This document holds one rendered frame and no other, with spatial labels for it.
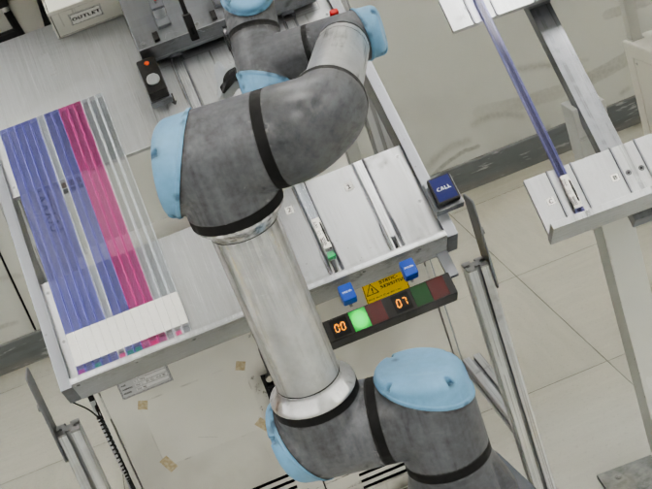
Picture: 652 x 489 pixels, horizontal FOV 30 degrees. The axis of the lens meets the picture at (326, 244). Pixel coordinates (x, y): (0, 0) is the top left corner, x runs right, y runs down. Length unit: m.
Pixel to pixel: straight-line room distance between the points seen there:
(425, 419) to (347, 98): 0.42
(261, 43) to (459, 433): 0.61
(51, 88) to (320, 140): 1.03
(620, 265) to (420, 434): 0.79
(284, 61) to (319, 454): 0.55
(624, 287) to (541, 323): 0.98
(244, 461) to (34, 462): 1.15
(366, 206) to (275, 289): 0.66
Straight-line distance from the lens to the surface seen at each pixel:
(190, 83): 2.24
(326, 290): 2.02
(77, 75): 2.30
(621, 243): 2.22
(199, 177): 1.36
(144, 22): 2.26
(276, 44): 1.74
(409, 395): 1.52
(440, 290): 2.02
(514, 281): 3.47
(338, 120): 1.36
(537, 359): 3.06
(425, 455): 1.56
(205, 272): 2.06
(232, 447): 2.46
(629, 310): 2.28
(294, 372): 1.51
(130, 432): 2.42
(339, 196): 2.09
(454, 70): 4.08
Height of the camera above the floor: 1.52
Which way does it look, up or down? 22 degrees down
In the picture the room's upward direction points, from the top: 19 degrees counter-clockwise
